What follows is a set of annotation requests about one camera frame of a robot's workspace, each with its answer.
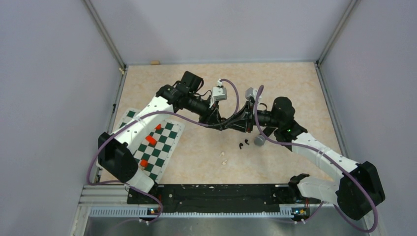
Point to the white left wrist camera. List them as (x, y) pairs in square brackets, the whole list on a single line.
[(219, 94)]

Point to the wooden block in corner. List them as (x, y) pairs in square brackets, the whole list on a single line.
[(155, 62)]

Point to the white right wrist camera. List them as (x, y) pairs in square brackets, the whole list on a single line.
[(250, 94)]

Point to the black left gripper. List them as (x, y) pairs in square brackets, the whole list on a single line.
[(211, 116)]

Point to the red block at edge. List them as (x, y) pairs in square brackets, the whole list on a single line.
[(143, 163)]

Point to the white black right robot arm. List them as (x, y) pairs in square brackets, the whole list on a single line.
[(355, 188)]

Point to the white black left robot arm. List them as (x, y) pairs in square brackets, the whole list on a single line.
[(115, 151)]

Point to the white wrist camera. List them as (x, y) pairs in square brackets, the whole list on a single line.
[(250, 94), (219, 94)]

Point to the green white chessboard mat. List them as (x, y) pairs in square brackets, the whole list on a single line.
[(158, 156)]

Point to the red hexagonal block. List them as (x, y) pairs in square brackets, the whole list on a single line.
[(151, 140)]

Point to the aluminium front rail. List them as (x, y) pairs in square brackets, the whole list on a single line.
[(104, 211)]

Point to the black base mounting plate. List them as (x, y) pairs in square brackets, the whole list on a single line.
[(220, 198)]

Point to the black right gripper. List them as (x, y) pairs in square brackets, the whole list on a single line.
[(242, 117)]

